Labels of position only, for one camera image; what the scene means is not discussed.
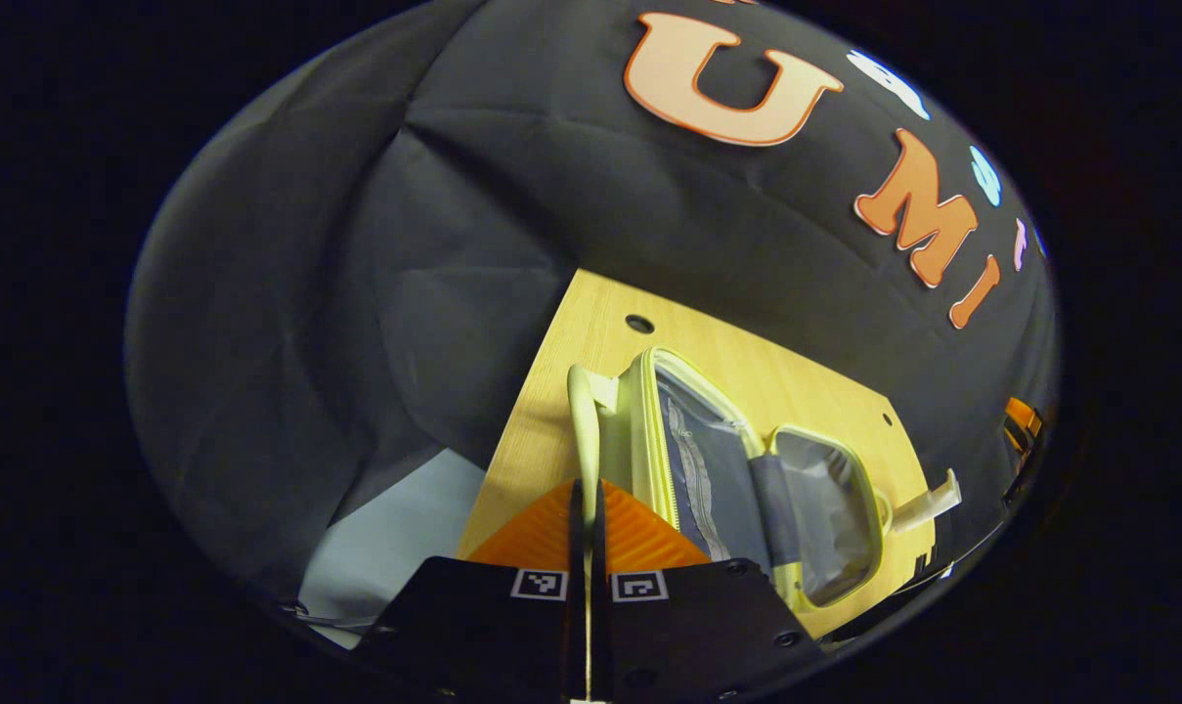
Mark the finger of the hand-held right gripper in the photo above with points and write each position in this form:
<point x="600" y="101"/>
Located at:
<point x="1023" y="418"/>

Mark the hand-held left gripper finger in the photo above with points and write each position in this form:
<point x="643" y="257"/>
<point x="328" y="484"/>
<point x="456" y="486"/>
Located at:
<point x="597" y="626"/>
<point x="577" y="626"/>

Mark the white squeeze tube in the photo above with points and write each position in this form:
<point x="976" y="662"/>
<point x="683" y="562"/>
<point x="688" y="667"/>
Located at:
<point x="928" y="504"/>

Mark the black backdrop cloth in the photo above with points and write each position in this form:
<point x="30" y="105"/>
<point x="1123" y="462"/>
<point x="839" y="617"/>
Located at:
<point x="356" y="293"/>

